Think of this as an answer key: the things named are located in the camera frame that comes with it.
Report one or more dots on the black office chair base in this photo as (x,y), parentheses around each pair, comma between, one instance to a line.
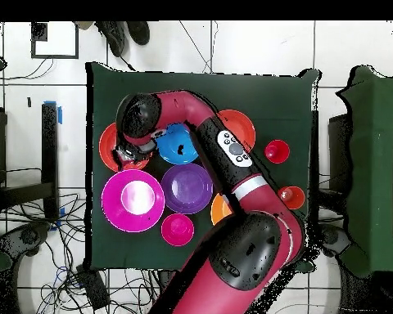
(29,236)

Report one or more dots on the black power brick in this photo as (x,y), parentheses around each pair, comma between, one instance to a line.
(93,287)

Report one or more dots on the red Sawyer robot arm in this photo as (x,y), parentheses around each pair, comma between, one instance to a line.
(199,294)

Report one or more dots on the purple plastic bowl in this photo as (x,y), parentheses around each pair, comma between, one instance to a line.
(186,188)

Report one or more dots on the person's black shoe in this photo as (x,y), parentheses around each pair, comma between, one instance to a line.
(138,31)
(113,37)

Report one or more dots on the black box beside table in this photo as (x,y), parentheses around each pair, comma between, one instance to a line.
(339,147)

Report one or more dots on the black bench frame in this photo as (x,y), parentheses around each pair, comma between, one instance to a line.
(49,147)

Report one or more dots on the orange plastic cup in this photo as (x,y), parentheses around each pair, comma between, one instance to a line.
(295,199)

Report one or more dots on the dark green tablecloth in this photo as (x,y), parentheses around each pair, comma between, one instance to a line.
(265,98)

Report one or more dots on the red plastic cup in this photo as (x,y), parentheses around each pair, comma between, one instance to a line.
(276,151)

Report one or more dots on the large orange plastic bowl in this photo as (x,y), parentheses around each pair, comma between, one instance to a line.
(219,209)

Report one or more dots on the large magenta plastic bowl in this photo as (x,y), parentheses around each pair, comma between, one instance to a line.
(118,209)

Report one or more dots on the small crimson plastic bowl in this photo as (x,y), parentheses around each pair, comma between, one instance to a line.
(177,229)

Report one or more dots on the black square floor frame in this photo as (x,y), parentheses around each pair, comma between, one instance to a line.
(39,32)

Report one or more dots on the light blue plastic bowl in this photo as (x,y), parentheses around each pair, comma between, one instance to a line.
(173,150)

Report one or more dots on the red-orange plastic bowl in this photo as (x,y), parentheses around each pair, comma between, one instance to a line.
(242,127)
(106,147)

